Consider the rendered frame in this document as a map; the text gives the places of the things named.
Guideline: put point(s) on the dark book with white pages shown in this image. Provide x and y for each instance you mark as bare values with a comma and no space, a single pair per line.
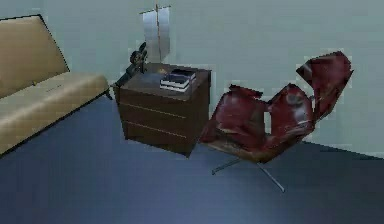
175,83
185,73

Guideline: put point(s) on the dark red lounge chair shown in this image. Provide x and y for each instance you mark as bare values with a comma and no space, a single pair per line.
253,123

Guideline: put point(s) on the black figurine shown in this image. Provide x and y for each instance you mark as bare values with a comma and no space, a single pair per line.
135,65

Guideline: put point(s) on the tan sofa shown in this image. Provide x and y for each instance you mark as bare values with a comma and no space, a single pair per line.
40,96

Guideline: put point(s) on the dark brown chest of drawers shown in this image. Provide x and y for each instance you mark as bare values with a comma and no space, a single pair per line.
156,116

